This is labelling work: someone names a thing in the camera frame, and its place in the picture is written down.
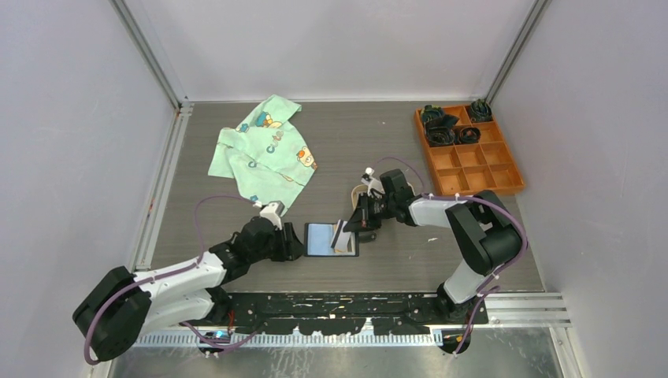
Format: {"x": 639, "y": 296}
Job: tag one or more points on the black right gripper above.
{"x": 361, "y": 219}

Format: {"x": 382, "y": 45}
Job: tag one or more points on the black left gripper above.
{"x": 291, "y": 246}

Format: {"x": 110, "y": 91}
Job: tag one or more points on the white striped credit card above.
{"x": 340, "y": 226}

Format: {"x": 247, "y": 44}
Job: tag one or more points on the orange striped credit card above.
{"x": 344, "y": 244}

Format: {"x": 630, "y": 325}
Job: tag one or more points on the black leather card holder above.
{"x": 319, "y": 235}

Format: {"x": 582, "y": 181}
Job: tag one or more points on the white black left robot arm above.
{"x": 167, "y": 287}

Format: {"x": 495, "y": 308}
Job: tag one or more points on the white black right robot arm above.
{"x": 488, "y": 236}

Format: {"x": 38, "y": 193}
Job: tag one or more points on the beige oval tray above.
{"x": 356, "y": 192}

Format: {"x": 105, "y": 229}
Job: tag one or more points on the green cartoon print cloth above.
{"x": 265, "y": 154}

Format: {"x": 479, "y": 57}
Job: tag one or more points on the dark rolled belt front left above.
{"x": 440, "y": 136}

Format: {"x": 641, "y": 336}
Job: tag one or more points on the dark rolled belt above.
{"x": 467, "y": 135}
{"x": 435, "y": 117}
{"x": 479, "y": 111}
{"x": 440, "y": 136}

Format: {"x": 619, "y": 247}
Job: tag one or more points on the orange compartment organizer box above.
{"x": 467, "y": 169}

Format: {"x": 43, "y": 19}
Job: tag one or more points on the dark rolled belt back left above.
{"x": 435, "y": 117}

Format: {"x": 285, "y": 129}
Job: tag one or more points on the dark rolled belt front right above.
{"x": 467, "y": 135}

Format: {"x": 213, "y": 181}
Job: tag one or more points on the dark rolled belt back right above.
{"x": 479, "y": 111}

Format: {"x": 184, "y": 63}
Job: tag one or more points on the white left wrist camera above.
{"x": 272, "y": 212}

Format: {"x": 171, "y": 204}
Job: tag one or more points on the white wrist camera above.
{"x": 374, "y": 187}
{"x": 272, "y": 212}

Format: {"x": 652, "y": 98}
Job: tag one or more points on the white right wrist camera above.
{"x": 374, "y": 187}

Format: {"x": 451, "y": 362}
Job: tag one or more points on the aluminium front rail frame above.
{"x": 504, "y": 310}

